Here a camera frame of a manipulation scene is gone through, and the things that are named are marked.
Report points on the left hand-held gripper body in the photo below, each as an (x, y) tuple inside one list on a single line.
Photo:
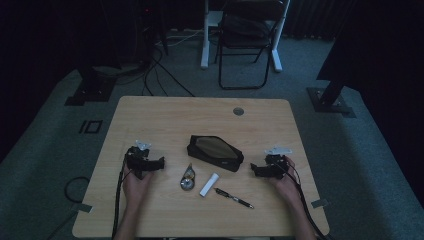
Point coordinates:
[(137, 160)]

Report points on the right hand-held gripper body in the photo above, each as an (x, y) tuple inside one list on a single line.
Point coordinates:
[(276, 166)]

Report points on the black pen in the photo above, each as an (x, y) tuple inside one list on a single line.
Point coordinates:
[(233, 198)]

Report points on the black pencil case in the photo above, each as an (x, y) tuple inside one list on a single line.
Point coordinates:
[(216, 154)]

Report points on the person's right hand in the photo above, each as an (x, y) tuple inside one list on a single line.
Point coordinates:
[(289, 188)]

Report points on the person's left hand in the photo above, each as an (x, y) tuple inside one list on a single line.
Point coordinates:
[(135, 188)]

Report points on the grey tape strip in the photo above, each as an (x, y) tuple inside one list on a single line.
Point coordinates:
[(319, 203), (81, 207)]

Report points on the grey table grommet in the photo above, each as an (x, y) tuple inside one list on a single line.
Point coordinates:
[(238, 111)]

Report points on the black stand base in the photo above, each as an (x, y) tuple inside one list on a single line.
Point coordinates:
[(328, 101), (90, 91)]

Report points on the dark equipment rack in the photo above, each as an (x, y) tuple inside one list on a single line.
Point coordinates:
[(146, 33)]

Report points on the black folding chair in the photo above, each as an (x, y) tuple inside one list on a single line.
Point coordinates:
[(246, 36)]

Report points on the dark curtain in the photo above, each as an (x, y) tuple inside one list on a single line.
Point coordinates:
[(313, 20)]

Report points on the white desk frame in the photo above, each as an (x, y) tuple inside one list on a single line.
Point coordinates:
[(205, 50)]

